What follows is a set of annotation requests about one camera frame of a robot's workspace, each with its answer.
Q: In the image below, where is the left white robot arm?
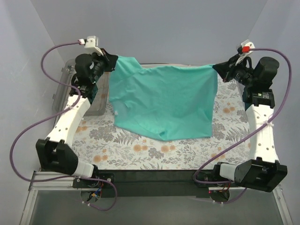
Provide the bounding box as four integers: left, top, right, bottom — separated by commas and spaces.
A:
36, 48, 118, 188

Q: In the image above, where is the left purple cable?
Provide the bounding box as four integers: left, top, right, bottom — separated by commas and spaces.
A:
11, 40, 119, 211

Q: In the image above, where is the clear plastic bin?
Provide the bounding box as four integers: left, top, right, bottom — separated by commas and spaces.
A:
52, 59, 110, 116

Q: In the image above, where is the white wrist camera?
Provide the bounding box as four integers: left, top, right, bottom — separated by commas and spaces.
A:
78, 36, 104, 56
235, 39, 255, 65

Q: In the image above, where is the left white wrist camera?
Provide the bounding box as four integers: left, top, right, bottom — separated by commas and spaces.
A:
78, 36, 104, 56

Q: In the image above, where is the aluminium frame rail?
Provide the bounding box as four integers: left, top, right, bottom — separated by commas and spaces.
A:
19, 170, 80, 225

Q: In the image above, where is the teal t shirt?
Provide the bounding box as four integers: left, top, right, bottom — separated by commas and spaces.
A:
109, 56, 218, 141

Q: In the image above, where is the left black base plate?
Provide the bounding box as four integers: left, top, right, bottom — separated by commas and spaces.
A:
72, 172, 115, 188

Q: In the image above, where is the purple cable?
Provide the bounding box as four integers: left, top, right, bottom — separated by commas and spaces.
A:
193, 47, 292, 205
11, 40, 119, 211

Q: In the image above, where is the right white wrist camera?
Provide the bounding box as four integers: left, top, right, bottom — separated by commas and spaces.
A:
235, 39, 255, 65

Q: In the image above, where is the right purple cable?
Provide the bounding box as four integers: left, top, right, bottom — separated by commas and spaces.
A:
193, 47, 292, 205

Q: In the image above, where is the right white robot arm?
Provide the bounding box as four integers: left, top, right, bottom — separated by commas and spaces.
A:
212, 56, 287, 192

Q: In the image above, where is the floral patterned table mat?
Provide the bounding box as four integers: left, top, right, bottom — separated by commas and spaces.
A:
72, 73, 250, 170

